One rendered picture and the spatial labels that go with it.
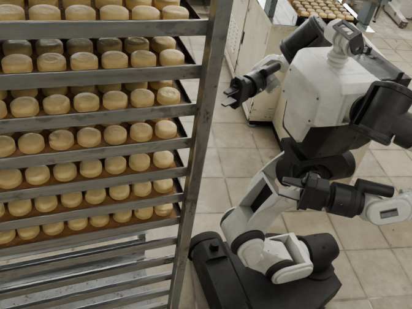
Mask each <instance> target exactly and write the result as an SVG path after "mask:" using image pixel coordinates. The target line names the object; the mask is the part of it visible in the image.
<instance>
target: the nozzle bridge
mask: <svg viewBox="0 0 412 309"><path fill-rule="evenodd" d="M353 1H363V2H362V5H361V7H360V10H359V13H358V15H357V19H358V20H359V21H360V22H361V23H362V24H363V25H366V26H368V25H369V23H370V21H371V19H372V16H373V13H374V11H375V9H376V6H377V4H380V5H387V4H388V2H389V0H353ZM277 2H278V0H266V1H265V6H264V12H265V13H266V15H267V16H268V17H271V18H273V17H274V14H275V9H276V6H277Z"/></svg>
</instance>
